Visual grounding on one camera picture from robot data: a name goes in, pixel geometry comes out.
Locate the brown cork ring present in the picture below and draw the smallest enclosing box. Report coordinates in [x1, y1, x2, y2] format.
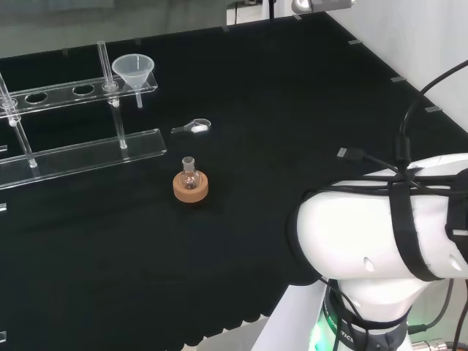
[172, 170, 210, 203]

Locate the grey metal fixture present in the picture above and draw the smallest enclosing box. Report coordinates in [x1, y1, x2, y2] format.
[291, 0, 358, 13]

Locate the black cable with plug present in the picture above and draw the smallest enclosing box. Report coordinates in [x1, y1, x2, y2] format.
[335, 60, 468, 173]

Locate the clear acrylic funnel stand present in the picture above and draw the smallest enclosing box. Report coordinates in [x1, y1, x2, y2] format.
[0, 40, 168, 189]

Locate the glass weighing funnel with powder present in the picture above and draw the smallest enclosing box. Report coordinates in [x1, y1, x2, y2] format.
[170, 117, 212, 135]

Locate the small glass round-bottom flask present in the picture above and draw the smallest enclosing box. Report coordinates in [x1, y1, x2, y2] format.
[180, 156, 200, 190]

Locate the black bench cloth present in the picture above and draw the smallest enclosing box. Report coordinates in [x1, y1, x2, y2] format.
[0, 10, 468, 351]

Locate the clear plastic funnel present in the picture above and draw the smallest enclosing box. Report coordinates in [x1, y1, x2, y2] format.
[111, 54, 156, 109]

